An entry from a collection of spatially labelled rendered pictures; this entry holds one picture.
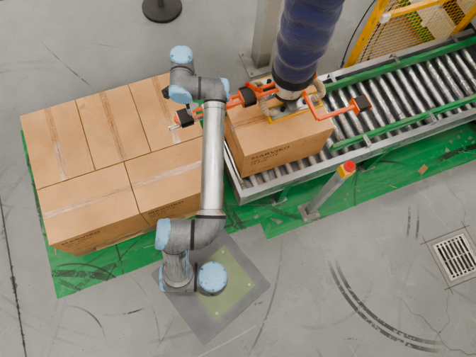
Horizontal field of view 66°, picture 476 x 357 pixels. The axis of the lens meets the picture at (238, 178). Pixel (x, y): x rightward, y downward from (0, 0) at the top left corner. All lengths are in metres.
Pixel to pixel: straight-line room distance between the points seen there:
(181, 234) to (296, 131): 1.19
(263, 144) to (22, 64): 2.61
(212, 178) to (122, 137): 1.48
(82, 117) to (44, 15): 1.68
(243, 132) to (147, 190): 0.79
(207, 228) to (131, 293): 1.75
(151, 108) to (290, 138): 1.10
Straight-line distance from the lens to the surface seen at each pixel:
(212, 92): 1.45
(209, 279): 1.92
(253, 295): 2.23
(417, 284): 3.36
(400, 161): 3.59
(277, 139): 2.26
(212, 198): 1.38
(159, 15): 4.06
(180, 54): 1.52
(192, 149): 2.66
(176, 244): 1.38
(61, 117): 2.99
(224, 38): 3.89
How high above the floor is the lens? 2.97
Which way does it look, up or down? 70 degrees down
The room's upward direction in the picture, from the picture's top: 8 degrees clockwise
